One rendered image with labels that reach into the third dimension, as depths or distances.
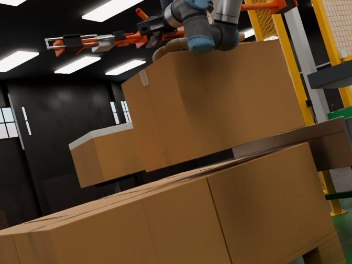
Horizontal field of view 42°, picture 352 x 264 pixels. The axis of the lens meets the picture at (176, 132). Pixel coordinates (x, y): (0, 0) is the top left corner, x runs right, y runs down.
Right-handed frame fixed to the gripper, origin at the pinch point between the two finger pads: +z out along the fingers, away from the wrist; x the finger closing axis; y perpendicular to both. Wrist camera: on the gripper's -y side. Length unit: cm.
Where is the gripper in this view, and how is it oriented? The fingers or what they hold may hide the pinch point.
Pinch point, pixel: (143, 37)
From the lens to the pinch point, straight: 190.7
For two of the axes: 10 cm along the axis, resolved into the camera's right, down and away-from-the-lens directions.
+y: 7.9, -2.0, 5.8
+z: -5.4, 2.2, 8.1
